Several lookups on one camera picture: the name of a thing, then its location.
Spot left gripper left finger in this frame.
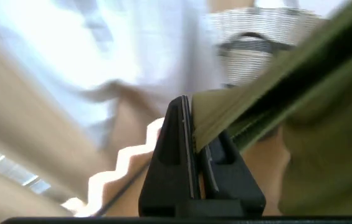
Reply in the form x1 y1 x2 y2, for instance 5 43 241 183
138 95 201 218

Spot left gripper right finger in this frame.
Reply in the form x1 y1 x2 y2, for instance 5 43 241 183
199 130 267 218

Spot green garment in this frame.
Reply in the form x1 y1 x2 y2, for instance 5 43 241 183
190 0 352 217

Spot pale grey shorts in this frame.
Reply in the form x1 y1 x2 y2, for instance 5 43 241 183
0 0 228 149

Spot white laundry basket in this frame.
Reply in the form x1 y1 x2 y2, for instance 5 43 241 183
207 6 325 89

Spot beige curtain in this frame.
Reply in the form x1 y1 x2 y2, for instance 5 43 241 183
0 0 256 224

